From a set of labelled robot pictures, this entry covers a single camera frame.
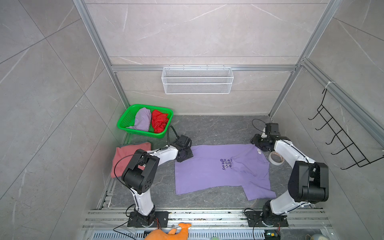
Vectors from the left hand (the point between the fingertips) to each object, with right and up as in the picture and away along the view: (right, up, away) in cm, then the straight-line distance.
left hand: (189, 151), depth 96 cm
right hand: (+41, +8, -3) cm, 42 cm away
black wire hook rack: (+70, +3, -38) cm, 80 cm away
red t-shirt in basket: (-22, +20, +7) cm, 31 cm away
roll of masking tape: (+52, -5, -3) cm, 52 cm away
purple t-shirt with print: (+33, -8, -5) cm, 35 cm away
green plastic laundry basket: (-48, +23, +17) cm, 56 cm away
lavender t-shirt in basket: (-36, +21, +13) cm, 44 cm away
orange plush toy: (-7, -34, -29) cm, 45 cm away
